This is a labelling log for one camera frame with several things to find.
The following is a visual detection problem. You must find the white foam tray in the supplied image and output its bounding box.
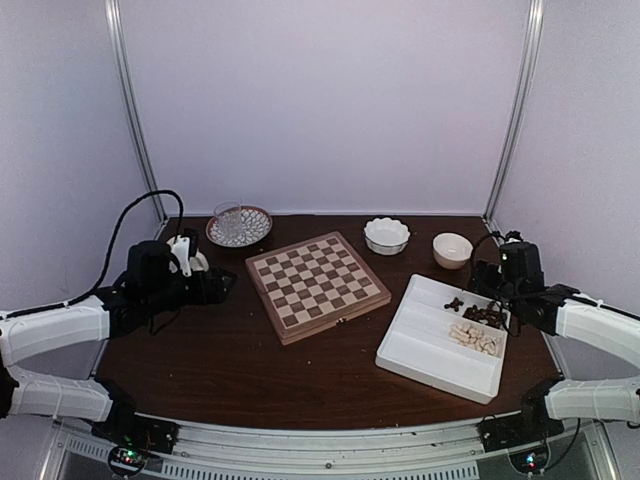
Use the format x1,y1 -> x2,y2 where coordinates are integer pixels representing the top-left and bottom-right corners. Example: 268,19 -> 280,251
375,274 -> 511,404

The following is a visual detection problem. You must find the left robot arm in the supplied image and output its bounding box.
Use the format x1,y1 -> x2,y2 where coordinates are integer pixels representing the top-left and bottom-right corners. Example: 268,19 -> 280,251
1,237 -> 237,444

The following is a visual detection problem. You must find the cream ribbed mug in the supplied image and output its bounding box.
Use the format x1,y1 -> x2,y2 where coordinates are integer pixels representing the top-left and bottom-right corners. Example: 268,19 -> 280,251
189,250 -> 209,272

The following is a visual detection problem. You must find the black cable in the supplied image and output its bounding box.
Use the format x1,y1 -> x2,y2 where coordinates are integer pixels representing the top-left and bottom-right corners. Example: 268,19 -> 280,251
469,230 -> 506,266
64,189 -> 185,306

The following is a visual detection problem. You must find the dark chess pieces pile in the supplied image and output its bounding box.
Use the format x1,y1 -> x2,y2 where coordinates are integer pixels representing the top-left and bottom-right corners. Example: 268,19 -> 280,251
444,297 -> 506,329

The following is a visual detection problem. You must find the right black cable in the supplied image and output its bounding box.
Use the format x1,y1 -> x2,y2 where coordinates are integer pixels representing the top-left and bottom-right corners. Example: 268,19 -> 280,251
469,230 -> 506,266

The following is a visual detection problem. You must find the aluminium frame post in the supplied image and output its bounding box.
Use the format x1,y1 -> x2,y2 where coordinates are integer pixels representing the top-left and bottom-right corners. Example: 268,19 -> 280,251
483,0 -> 545,229
104,0 -> 158,191

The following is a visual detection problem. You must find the light chess pieces pile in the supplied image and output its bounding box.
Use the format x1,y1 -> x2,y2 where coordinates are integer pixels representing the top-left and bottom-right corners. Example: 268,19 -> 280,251
449,323 -> 501,357

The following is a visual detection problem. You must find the right aluminium frame post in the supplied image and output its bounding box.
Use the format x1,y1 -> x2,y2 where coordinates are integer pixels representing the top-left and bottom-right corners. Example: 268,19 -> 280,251
483,0 -> 545,229

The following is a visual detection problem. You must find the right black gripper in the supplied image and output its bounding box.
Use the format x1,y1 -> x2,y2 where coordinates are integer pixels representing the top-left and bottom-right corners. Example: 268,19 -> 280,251
467,259 -> 521,318

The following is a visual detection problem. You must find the clear drinking glass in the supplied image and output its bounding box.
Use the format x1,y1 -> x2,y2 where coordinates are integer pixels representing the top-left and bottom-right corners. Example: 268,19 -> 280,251
214,201 -> 242,238

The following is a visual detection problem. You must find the front aluminium rail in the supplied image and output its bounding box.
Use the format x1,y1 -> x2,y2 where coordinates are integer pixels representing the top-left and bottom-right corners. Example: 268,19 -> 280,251
49,414 -> 616,480

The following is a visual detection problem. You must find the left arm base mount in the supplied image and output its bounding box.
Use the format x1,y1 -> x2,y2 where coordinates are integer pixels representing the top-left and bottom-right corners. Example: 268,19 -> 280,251
86,415 -> 179,478

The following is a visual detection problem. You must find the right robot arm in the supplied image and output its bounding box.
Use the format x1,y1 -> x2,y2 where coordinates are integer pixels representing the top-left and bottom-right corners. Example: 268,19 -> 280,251
469,235 -> 639,442

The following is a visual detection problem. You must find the left aluminium frame post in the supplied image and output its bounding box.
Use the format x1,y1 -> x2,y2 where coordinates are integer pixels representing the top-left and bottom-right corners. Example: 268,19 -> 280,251
104,0 -> 158,191

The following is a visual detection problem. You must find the wooden chess board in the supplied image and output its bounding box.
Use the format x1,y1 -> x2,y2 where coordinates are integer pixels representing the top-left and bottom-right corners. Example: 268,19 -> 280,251
245,231 -> 391,345

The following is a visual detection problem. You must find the left black cable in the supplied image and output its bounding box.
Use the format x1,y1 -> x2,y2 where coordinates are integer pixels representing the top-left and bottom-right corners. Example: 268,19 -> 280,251
64,189 -> 185,306

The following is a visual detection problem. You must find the cream round bowl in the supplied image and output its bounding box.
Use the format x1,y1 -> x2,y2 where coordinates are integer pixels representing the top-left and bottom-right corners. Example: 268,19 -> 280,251
432,232 -> 473,270

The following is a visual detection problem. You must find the white fluted bowl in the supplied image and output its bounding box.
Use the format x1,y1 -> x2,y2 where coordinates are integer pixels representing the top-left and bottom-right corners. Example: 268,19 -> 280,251
364,217 -> 411,256

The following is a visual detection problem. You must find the patterned ceramic plate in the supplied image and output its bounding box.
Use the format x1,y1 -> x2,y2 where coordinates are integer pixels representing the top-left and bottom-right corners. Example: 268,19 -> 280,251
205,205 -> 273,248

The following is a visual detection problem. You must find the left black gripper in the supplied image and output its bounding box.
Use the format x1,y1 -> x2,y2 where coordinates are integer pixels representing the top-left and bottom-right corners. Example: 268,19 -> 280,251
144,266 -> 237,316

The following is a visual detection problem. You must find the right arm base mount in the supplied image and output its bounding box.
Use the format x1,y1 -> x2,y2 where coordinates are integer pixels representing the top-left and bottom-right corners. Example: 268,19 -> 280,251
476,413 -> 565,476

